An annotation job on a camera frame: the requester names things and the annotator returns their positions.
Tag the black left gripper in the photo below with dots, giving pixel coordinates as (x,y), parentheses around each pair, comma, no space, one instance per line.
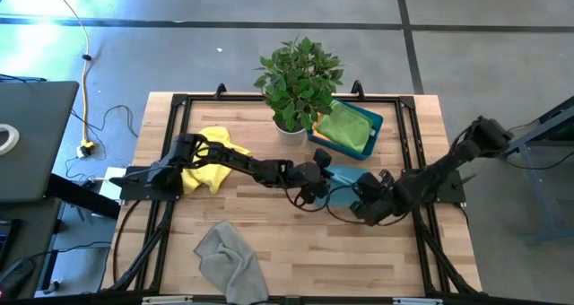
(309,179)

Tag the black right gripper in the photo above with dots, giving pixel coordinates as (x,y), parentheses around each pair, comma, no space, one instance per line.
(376,206)

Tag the cyan microfiber towel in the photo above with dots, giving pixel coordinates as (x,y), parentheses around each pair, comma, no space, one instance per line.
(345,190)

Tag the orange microfiber towel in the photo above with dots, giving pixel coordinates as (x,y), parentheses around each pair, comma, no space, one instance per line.
(319,134)

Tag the green microfiber towel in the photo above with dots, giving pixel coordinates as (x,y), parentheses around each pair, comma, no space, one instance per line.
(345,125)

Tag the gray microfiber towel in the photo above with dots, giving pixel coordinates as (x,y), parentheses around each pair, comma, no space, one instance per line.
(228,260)

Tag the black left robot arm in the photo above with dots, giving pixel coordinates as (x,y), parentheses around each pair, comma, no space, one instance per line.
(233,159)

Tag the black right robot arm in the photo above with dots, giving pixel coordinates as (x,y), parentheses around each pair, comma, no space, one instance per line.
(448,166)

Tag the yellow microfiber towel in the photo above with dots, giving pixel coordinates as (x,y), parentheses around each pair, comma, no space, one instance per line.
(208,179)

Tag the teal plastic bin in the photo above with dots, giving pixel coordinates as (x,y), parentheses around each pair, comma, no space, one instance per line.
(376,120)

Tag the green plant in white pot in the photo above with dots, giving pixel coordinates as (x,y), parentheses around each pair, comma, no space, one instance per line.
(296,85)

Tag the silver aluminium bar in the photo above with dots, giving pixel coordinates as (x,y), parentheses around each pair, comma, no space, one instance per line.
(168,299)
(417,301)

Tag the white power box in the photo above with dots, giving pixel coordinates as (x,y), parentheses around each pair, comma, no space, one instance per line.
(107,190)

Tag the dark gray laptop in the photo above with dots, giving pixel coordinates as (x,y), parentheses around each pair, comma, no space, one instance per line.
(40,139)

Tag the black side desk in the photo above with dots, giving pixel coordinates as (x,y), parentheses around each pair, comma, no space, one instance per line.
(27,233)

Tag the white tape roll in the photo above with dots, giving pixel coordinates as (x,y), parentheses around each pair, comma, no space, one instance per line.
(17,139)

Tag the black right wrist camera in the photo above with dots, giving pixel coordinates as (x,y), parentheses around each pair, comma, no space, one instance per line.
(368,183)

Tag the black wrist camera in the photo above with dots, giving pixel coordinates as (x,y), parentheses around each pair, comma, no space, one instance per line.
(322,158)
(368,183)

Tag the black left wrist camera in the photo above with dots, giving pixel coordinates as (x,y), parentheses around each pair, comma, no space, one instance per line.
(322,158)

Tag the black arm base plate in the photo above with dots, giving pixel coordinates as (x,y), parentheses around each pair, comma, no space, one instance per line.
(134,190)
(453,193)

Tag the gray metal table frame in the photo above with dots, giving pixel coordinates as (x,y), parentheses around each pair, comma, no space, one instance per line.
(538,132)

